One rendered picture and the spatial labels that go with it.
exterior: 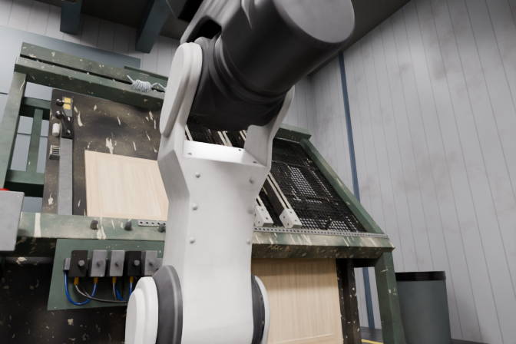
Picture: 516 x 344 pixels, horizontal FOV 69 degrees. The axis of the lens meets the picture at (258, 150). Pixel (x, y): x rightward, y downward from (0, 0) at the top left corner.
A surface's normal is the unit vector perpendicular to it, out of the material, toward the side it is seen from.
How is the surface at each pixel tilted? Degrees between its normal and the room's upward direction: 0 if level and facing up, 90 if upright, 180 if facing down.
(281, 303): 90
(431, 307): 95
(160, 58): 90
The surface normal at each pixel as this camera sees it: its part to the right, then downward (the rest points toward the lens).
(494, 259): -0.87, -0.13
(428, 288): -0.05, -0.24
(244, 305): 0.48, -0.36
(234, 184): 0.48, -0.12
